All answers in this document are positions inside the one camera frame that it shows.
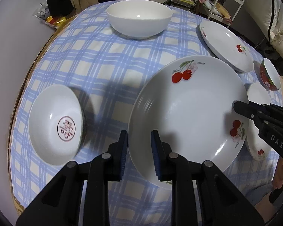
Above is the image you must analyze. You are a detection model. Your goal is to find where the red rimmed bowl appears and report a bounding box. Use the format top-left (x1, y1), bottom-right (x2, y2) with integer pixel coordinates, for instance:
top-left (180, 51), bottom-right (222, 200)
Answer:
top-left (259, 58), bottom-right (281, 91)

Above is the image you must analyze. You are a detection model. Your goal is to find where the large cherry plate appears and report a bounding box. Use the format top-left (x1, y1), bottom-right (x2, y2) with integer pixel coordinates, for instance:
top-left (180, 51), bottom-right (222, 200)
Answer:
top-left (128, 56), bottom-right (249, 189)

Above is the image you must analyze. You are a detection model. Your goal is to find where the large plain white bowl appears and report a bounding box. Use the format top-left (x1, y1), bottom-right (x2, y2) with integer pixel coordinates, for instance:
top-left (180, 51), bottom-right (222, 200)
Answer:
top-left (106, 0), bottom-right (173, 39)

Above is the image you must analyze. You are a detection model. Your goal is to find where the right hand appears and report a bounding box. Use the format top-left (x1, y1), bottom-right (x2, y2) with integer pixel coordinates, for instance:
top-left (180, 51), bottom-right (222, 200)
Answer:
top-left (272, 157), bottom-right (283, 189)

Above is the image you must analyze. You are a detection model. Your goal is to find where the cherry plate under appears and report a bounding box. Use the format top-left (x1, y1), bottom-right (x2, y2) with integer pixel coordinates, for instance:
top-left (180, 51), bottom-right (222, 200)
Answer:
top-left (244, 82), bottom-right (273, 161)

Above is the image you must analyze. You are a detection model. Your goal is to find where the white bowl red emblem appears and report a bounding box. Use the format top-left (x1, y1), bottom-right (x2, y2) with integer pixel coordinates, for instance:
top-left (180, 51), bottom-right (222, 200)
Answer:
top-left (28, 85), bottom-right (84, 165)

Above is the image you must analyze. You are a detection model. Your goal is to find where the cherry plate far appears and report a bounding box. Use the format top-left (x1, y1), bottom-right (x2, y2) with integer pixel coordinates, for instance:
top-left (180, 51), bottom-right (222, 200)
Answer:
top-left (199, 21), bottom-right (254, 73)

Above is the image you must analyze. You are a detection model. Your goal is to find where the white rolling cart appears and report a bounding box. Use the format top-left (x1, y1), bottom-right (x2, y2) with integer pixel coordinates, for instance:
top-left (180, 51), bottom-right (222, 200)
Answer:
top-left (204, 0), bottom-right (245, 28)

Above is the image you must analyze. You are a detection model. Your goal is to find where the blue plaid tablecloth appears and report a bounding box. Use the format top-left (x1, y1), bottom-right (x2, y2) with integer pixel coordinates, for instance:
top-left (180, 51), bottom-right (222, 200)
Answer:
top-left (9, 2), bottom-right (279, 225)

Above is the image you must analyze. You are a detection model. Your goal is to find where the snack bag on floor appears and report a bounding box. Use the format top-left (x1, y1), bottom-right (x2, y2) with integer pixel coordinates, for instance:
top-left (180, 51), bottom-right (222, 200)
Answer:
top-left (33, 2), bottom-right (66, 30)

